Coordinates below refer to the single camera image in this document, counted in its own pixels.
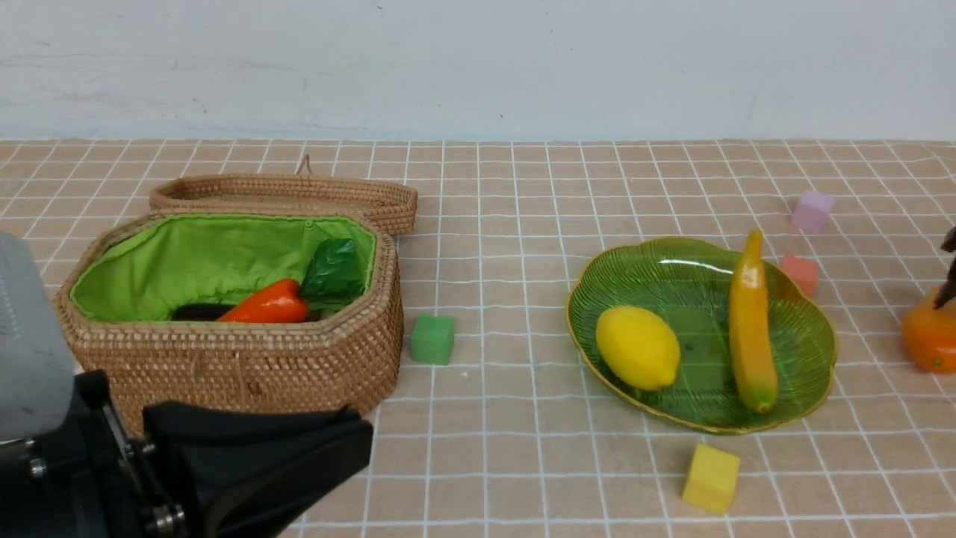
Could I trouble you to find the yellow toy banana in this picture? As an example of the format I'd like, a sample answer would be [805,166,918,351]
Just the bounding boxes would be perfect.
[728,229,778,413]

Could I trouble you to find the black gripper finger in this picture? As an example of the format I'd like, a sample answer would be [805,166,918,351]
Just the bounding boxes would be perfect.
[933,227,956,309]

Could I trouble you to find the yellow toy lemon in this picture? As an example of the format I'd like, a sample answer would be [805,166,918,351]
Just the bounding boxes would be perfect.
[595,306,682,392]

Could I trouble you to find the pink foam cube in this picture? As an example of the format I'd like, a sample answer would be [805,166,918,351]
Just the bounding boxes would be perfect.
[791,190,836,234]

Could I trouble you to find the orange toy carrot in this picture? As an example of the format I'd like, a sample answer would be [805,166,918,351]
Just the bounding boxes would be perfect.
[218,279,310,324]

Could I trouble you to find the green glass leaf plate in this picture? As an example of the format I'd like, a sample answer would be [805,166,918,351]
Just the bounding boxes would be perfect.
[565,236,839,436]

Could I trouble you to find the green fabric basket liner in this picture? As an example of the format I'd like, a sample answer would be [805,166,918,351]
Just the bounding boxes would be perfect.
[69,214,378,323]

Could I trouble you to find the woven wicker basket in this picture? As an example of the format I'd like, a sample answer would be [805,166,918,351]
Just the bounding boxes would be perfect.
[54,211,404,433]

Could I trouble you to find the red foam cube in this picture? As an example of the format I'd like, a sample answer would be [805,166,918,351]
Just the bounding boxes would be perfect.
[781,255,820,297]

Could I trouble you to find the yellow foam cube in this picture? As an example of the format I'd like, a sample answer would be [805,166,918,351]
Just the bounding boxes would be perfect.
[680,444,741,516]

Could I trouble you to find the purple toy eggplant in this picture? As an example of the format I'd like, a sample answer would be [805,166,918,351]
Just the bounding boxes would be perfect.
[170,303,235,321]

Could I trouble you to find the orange toy persimmon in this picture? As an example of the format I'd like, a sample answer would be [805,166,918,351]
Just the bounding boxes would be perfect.
[901,286,955,374]

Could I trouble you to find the green toy cucumber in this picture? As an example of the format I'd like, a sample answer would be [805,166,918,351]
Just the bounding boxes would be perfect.
[298,238,365,309]

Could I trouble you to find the green foam cube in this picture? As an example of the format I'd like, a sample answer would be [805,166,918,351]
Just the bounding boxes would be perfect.
[411,314,456,365]

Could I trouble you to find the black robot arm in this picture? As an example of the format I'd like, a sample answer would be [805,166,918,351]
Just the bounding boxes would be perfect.
[2,229,954,537]

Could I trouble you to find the woven wicker basket lid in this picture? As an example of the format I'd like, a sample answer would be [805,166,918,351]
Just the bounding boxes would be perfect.
[149,157,419,235]

